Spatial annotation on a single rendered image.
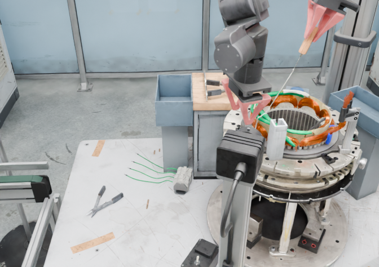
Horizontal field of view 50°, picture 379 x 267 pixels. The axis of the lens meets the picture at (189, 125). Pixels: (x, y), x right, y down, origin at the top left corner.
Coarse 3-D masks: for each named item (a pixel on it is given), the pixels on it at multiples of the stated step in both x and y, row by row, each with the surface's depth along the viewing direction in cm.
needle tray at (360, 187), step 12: (336, 96) 117; (360, 96) 122; (372, 96) 118; (336, 108) 118; (360, 108) 119; (372, 108) 119; (360, 120) 111; (372, 120) 107; (360, 132) 114; (372, 132) 108; (360, 144) 115; (372, 144) 111; (372, 156) 113; (360, 168) 117; (372, 168) 117; (360, 180) 119; (372, 180) 120; (348, 192) 125; (360, 192) 121; (372, 192) 124
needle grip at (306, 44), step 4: (316, 28) 83; (312, 32) 84; (316, 32) 84; (312, 36) 84; (304, 40) 85; (308, 40) 85; (312, 40) 85; (304, 44) 85; (308, 44) 85; (300, 48) 86; (304, 48) 85; (308, 48) 86; (300, 52) 86; (304, 52) 86
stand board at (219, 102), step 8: (192, 80) 125; (200, 80) 125; (216, 80) 125; (192, 88) 121; (200, 88) 121; (208, 88) 121; (216, 88) 121; (200, 96) 117; (208, 96) 117; (216, 96) 117; (224, 96) 117; (200, 104) 114; (208, 104) 114; (216, 104) 114; (224, 104) 114
